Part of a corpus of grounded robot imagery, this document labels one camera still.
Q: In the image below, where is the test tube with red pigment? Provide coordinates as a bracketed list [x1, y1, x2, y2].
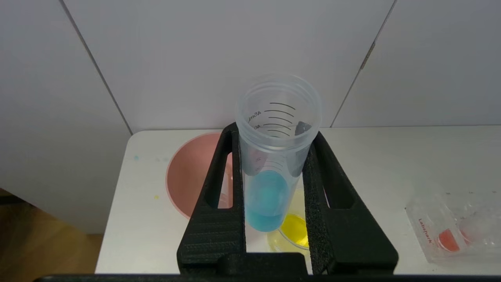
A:
[436, 211, 487, 253]

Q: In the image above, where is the pink plastic bowl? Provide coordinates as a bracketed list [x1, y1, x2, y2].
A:
[165, 132, 236, 220]

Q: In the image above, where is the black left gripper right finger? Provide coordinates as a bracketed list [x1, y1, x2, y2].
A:
[302, 131, 399, 275]

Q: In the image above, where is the test tube with blue pigment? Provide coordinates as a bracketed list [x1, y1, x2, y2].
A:
[235, 73, 323, 233]

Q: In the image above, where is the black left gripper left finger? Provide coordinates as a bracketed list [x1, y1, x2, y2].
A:
[177, 122, 247, 275]

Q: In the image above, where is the clear plastic test tube rack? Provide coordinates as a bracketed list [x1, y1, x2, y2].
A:
[405, 191, 501, 264]

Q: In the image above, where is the clear glass beaker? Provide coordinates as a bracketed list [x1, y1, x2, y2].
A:
[267, 187, 310, 252]

